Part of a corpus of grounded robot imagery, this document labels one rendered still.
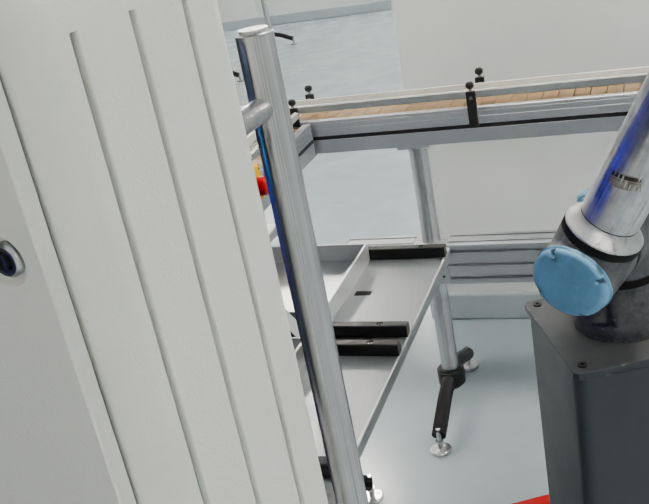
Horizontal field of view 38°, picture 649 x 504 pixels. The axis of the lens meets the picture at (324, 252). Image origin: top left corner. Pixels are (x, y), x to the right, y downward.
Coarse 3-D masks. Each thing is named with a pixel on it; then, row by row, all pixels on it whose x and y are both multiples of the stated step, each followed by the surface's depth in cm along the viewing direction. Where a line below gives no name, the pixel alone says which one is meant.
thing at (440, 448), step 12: (468, 348) 294; (468, 360) 295; (444, 372) 271; (456, 372) 271; (444, 384) 268; (456, 384) 271; (444, 396) 264; (444, 408) 262; (444, 420) 259; (432, 432) 258; (444, 432) 257; (444, 444) 261
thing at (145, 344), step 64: (0, 0) 39; (64, 0) 41; (128, 0) 45; (192, 0) 49; (0, 64) 40; (64, 64) 41; (128, 64) 45; (192, 64) 49; (0, 128) 40; (64, 128) 41; (128, 128) 45; (192, 128) 50; (0, 192) 41; (64, 192) 42; (128, 192) 45; (192, 192) 50; (256, 192) 56; (0, 256) 43; (64, 256) 43; (128, 256) 45; (192, 256) 50; (256, 256) 56; (0, 320) 45; (64, 320) 43; (128, 320) 45; (192, 320) 50; (256, 320) 56; (0, 384) 47; (64, 384) 45; (128, 384) 46; (192, 384) 50; (256, 384) 56; (0, 448) 50; (64, 448) 47; (128, 448) 47; (192, 448) 50; (256, 448) 56
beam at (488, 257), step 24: (360, 240) 266; (384, 240) 263; (408, 240) 260; (456, 240) 254; (480, 240) 251; (504, 240) 249; (528, 240) 246; (456, 264) 255; (480, 264) 253; (504, 264) 250; (528, 264) 247
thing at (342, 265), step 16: (320, 256) 173; (336, 256) 172; (352, 256) 171; (368, 256) 170; (336, 272) 168; (352, 272) 161; (288, 288) 166; (336, 288) 154; (352, 288) 161; (288, 304) 160; (336, 304) 153
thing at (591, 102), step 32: (352, 96) 250; (384, 96) 247; (416, 96) 237; (448, 96) 235; (480, 96) 232; (512, 96) 236; (544, 96) 230; (576, 96) 224; (608, 96) 220; (320, 128) 247; (352, 128) 244; (384, 128) 241; (416, 128) 238; (448, 128) 236; (480, 128) 233; (512, 128) 231; (544, 128) 228; (576, 128) 226; (608, 128) 223
